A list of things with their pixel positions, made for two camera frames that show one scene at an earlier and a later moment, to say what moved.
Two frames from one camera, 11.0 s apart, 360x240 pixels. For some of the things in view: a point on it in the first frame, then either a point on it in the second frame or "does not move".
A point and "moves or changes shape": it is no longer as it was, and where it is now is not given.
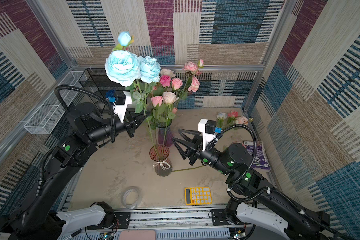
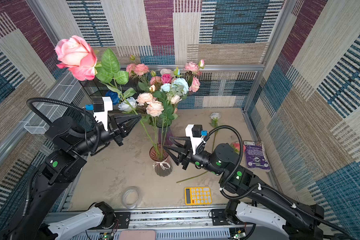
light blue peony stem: x=126 y=69 -> x=179 y=86
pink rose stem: x=192 y=82 does not move
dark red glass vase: x=159 y=153 does not move
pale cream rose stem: x=169 y=98 moves or changes shape
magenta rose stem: x=165 y=81 does not move
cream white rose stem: x=164 y=71 does not move
